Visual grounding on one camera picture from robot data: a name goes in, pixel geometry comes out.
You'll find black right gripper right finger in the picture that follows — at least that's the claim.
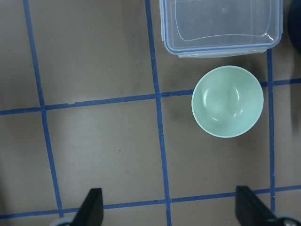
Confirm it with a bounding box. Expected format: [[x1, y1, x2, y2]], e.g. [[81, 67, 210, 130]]
[[235, 186, 281, 226]]

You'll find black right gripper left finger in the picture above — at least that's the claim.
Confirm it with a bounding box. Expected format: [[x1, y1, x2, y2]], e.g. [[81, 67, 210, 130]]
[[71, 188, 104, 226]]

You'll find green bowl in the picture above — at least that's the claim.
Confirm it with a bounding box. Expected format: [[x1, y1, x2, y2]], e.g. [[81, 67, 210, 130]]
[[191, 65, 264, 138]]

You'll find dark blue saucepan with lid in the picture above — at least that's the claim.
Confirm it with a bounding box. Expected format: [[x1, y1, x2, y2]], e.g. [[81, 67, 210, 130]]
[[287, 0, 301, 52]]

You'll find clear plastic food container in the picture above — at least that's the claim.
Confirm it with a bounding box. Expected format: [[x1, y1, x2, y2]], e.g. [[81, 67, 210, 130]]
[[159, 0, 283, 58]]

